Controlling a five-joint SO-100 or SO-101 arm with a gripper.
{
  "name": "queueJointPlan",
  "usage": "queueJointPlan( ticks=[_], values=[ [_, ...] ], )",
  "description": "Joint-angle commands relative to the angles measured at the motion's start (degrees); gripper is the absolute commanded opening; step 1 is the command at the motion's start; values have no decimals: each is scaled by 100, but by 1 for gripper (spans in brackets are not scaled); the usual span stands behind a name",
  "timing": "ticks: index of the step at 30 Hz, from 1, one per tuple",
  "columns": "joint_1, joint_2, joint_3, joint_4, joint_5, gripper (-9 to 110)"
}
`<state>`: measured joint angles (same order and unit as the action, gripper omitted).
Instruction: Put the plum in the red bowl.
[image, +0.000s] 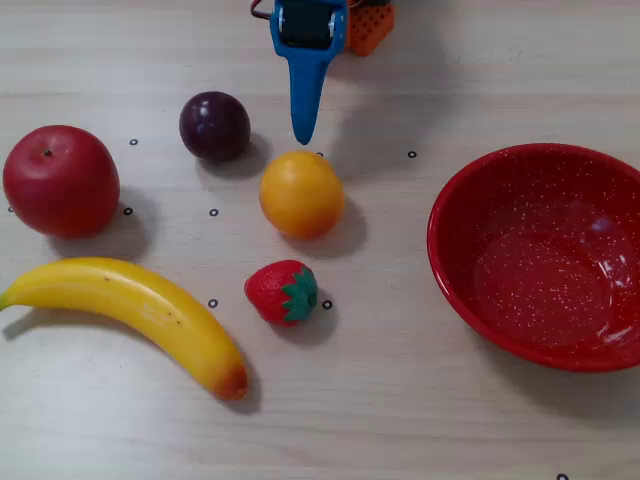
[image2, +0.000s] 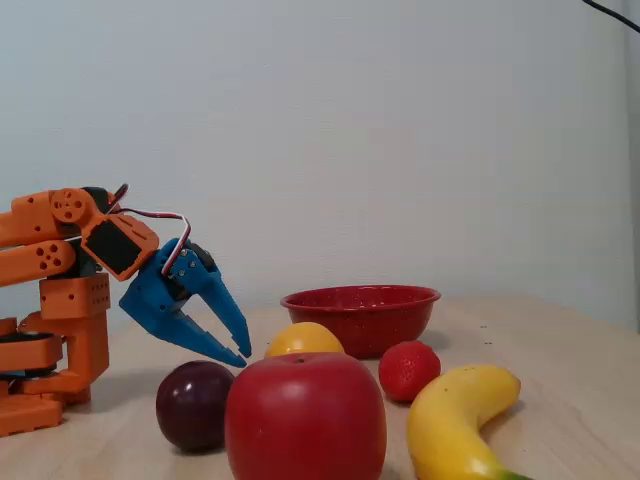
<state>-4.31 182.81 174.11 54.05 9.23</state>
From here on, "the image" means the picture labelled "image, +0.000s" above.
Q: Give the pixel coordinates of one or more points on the yellow banana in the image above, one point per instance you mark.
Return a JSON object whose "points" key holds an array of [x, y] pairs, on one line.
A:
{"points": [[135, 305]]}

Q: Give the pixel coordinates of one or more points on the red speckled bowl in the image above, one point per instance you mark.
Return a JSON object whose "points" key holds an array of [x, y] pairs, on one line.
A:
{"points": [[540, 265]]}

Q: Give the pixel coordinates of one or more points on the blue gripper with motor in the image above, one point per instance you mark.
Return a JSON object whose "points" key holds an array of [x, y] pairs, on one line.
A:
{"points": [[306, 34]]}

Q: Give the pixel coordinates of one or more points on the dark purple plum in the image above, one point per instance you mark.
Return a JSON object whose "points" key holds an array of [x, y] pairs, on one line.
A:
{"points": [[215, 126]]}

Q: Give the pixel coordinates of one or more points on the red apple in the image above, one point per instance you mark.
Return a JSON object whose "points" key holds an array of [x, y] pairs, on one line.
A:
{"points": [[60, 182]]}

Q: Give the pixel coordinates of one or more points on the orange fruit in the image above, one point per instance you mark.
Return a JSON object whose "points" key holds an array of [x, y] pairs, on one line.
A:
{"points": [[301, 195]]}

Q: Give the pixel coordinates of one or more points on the red strawberry with green leaves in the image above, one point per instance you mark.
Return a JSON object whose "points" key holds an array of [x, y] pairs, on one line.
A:
{"points": [[272, 292]]}

